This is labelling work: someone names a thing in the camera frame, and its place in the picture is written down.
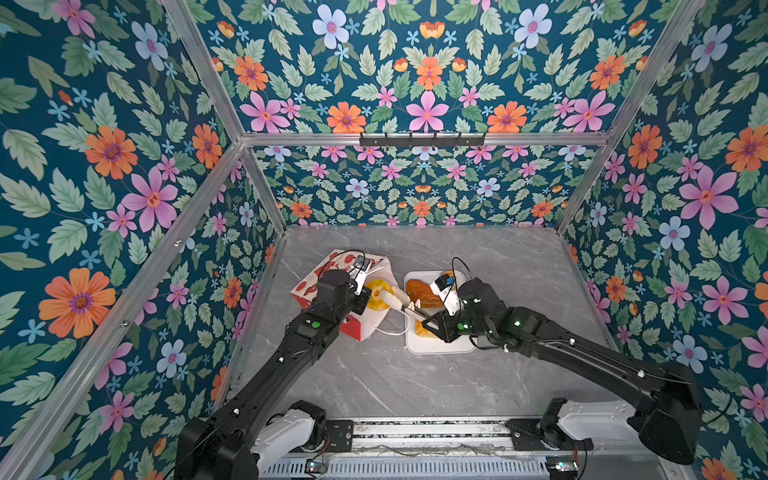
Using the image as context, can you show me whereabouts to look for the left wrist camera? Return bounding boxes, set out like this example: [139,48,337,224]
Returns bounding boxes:
[350,254,371,295]

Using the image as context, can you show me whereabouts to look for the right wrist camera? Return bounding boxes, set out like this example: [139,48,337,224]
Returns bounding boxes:
[430,274,460,315]

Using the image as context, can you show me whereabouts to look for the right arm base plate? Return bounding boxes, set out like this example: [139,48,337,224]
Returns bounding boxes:
[504,418,595,451]

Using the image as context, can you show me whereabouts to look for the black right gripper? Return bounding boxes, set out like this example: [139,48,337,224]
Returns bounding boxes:
[419,305,493,344]

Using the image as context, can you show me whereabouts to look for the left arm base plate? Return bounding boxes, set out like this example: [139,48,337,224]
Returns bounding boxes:
[300,419,355,453]

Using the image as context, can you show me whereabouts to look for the white rectangular tray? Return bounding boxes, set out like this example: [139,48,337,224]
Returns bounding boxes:
[403,269,479,356]

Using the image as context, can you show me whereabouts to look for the red white paper bag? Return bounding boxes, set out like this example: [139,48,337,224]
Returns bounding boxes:
[290,249,398,341]

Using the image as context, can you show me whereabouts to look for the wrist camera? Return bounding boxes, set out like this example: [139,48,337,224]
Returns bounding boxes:
[350,254,371,295]
[430,274,460,315]

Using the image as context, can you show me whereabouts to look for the white perforated cable duct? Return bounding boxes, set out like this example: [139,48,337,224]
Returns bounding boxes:
[260,457,550,479]

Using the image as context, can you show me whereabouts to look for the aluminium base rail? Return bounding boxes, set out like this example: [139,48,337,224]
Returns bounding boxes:
[257,416,685,457]

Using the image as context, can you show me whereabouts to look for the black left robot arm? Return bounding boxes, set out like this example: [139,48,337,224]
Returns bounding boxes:
[173,270,371,479]

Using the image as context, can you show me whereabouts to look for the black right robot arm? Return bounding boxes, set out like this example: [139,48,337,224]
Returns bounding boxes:
[422,274,703,465]

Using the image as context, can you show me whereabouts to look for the black hook rail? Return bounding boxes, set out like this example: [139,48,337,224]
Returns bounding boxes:
[358,132,486,149]

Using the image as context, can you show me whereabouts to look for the white bag handle cord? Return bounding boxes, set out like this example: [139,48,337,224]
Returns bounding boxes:
[376,317,413,338]

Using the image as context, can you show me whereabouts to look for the yellow ring bread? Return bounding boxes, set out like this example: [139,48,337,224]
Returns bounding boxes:
[365,279,392,312]

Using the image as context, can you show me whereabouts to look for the small golden bread roll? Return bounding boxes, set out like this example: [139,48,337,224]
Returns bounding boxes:
[414,321,437,339]

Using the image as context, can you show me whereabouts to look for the orange triangular pastry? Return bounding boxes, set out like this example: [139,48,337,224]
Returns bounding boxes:
[406,279,443,309]

